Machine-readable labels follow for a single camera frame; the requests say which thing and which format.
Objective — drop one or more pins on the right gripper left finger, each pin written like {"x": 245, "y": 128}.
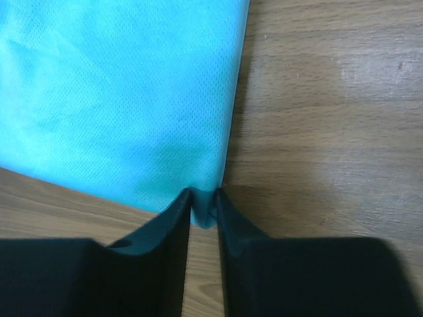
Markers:
{"x": 140, "y": 274}

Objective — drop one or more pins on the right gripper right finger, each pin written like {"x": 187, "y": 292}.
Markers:
{"x": 265, "y": 276}

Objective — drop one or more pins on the teal t-shirt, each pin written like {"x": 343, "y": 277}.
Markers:
{"x": 130, "y": 101}

